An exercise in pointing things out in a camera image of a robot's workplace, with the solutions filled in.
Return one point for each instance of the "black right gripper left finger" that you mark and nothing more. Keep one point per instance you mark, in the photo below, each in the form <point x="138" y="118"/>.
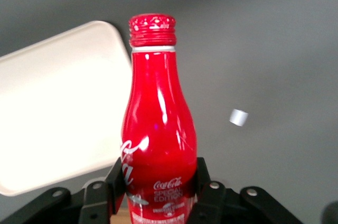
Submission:
<point x="97" y="197"/>

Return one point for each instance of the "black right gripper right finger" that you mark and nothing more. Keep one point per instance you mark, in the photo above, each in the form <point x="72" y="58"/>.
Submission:
<point x="211" y="203"/>

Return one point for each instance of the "red coke bottle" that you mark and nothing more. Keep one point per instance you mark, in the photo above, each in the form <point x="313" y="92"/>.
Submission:
<point x="158" y="102"/>

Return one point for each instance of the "beige rectangular tray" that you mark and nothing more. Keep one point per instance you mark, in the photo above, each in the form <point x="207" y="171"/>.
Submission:
<point x="52" y="102"/>

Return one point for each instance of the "small white cylinder cap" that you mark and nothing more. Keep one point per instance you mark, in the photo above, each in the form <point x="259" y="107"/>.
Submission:
<point x="239" y="117"/>

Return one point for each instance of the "dark grey table mat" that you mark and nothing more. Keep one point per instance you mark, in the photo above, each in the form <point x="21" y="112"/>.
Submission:
<point x="264" y="49"/>

